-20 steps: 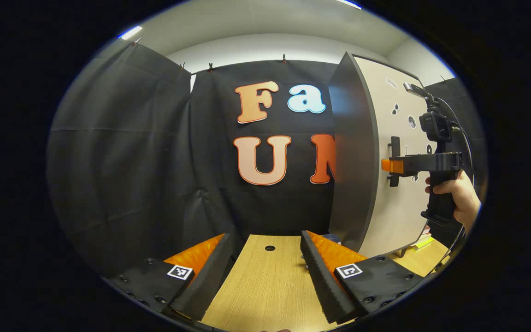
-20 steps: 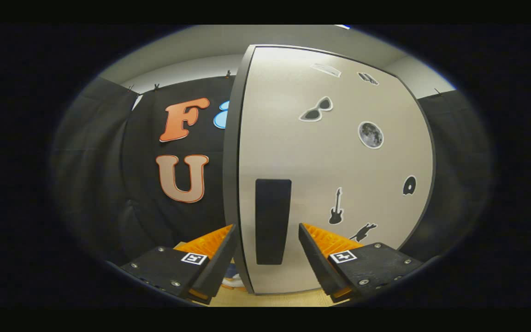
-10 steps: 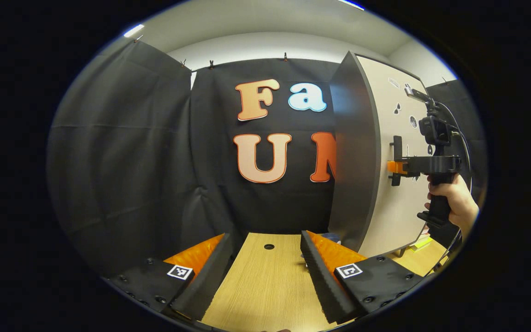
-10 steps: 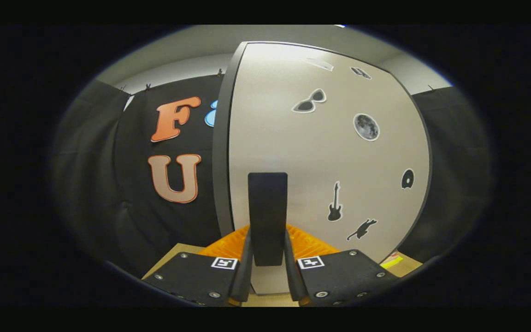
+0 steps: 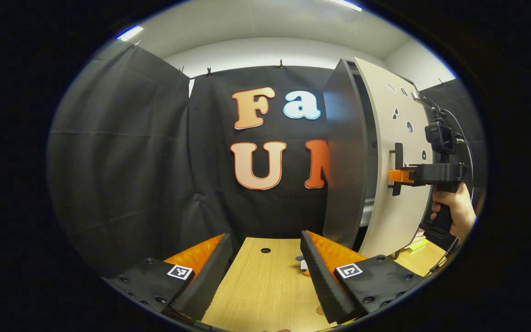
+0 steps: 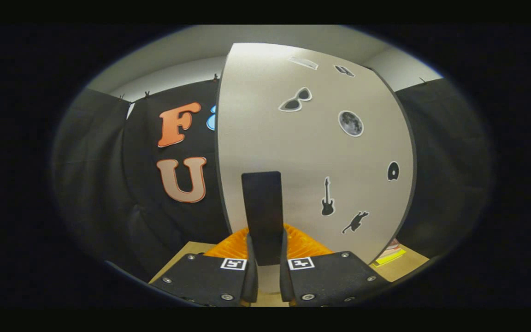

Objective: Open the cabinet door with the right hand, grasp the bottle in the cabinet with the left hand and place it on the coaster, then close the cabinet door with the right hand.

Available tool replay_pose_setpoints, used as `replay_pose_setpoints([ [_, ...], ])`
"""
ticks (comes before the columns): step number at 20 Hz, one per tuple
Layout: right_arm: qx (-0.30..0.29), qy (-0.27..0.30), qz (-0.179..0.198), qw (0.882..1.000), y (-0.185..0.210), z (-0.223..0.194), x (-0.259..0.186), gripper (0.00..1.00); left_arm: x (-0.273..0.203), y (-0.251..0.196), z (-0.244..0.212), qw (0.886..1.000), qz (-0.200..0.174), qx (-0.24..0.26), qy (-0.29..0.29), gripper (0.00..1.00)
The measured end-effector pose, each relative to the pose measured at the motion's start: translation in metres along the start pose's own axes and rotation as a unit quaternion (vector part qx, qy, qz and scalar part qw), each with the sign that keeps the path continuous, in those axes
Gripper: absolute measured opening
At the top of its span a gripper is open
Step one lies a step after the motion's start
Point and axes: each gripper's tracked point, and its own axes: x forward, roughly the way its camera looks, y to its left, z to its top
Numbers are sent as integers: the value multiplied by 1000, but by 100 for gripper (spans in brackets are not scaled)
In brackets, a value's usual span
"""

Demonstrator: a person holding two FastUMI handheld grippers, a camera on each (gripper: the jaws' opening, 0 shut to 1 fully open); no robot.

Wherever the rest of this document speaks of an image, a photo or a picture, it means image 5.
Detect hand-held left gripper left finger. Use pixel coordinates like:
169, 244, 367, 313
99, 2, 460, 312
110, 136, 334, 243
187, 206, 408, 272
102, 233, 234, 323

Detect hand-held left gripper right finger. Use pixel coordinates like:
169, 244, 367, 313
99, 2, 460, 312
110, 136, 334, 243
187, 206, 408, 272
300, 230, 427, 325

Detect white cabinet door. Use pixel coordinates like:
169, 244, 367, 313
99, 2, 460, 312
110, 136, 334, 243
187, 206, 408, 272
354, 57, 436, 259

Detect grey cabinet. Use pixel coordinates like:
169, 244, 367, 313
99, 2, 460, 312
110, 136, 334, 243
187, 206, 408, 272
322, 58, 381, 252

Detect black backdrop cloth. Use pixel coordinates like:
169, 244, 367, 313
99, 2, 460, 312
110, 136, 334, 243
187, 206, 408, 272
47, 41, 486, 277

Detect row of black cloth clips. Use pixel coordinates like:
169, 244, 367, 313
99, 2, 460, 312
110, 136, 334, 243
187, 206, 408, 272
133, 40, 446, 86

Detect long ceiling light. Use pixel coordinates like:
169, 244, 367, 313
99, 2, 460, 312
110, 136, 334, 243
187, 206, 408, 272
329, 0, 363, 12
117, 25, 144, 42

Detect black cable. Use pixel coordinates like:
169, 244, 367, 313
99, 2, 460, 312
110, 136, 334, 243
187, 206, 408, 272
431, 107, 476, 273

